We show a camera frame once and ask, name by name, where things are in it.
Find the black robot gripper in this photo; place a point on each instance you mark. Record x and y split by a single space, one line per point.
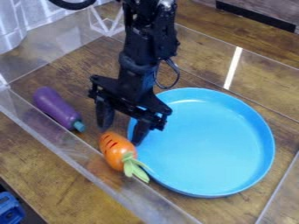
130 95

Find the orange toy carrot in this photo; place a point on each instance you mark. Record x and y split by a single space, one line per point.
121 155

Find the purple toy eggplant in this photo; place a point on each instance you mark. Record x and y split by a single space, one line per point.
51 104

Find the blue plastic plate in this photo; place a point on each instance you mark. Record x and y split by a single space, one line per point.
217 148

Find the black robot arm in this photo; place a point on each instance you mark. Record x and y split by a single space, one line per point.
151 44

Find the blue object at corner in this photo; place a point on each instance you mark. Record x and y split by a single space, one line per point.
11 209

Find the white patterned curtain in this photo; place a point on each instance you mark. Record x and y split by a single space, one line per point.
23 15

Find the clear acrylic enclosure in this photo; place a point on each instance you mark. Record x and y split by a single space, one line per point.
51 164

